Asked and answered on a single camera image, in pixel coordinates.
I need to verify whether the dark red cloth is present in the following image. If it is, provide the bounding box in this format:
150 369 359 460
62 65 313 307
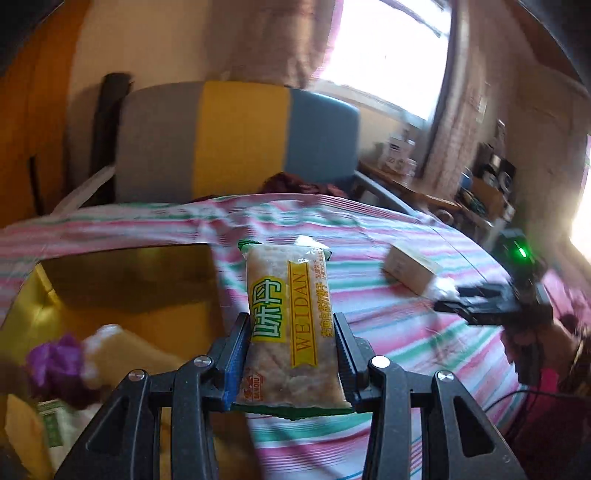
259 172 352 199

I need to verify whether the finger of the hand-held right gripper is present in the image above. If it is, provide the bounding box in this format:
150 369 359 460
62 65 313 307
457 284 513 301
434 299 514 326

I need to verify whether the yellow cardboard box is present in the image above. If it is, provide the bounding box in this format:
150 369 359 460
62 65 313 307
0 244 250 480

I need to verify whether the person's right hand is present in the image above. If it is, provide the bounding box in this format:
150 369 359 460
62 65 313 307
503 318 585 370

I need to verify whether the window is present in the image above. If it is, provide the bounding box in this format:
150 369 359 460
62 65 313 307
318 0 451 134

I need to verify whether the person's pink clothing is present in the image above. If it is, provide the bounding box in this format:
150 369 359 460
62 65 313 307
522 272 591 446

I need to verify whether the black electronic device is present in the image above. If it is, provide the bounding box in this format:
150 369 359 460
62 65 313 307
480 143 517 195

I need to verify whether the striped tablecloth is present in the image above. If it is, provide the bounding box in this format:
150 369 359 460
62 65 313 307
0 194 555 480

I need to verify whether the white printed box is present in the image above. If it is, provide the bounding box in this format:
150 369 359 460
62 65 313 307
385 136 416 174

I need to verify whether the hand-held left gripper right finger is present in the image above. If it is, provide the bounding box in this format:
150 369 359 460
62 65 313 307
332 312 529 480

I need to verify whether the wooden side table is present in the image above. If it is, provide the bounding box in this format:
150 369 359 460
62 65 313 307
358 159 462 217

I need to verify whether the grey yellow blue armchair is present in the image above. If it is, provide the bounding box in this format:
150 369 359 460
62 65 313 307
51 80 416 215

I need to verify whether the white tissue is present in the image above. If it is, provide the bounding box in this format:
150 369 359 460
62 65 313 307
85 324 123 352
425 277 462 301

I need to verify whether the purple crumpled wrapper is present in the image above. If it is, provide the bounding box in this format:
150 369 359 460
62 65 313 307
25 335 93 407

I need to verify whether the wooden wardrobe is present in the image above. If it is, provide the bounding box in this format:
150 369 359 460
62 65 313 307
0 0 88 227

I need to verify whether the brown patterned curtain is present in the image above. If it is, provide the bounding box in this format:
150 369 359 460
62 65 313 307
226 0 345 88

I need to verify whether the cream and silver carton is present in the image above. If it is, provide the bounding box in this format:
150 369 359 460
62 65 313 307
383 244 439 296

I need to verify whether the green white packet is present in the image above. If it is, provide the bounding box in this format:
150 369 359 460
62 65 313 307
37 399 68 448

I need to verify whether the yellow green snack packet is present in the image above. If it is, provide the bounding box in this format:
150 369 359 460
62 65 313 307
235 235 352 421

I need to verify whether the wedge yellow sponge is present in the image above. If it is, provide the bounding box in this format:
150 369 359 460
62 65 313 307
83 332 185 393

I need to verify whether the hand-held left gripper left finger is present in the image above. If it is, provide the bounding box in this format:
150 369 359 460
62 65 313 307
54 312 252 480

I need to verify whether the brown cardboard box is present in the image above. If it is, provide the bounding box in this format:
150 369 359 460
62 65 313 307
471 178 506 217

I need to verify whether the black cable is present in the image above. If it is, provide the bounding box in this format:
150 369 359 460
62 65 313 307
485 390 591 439

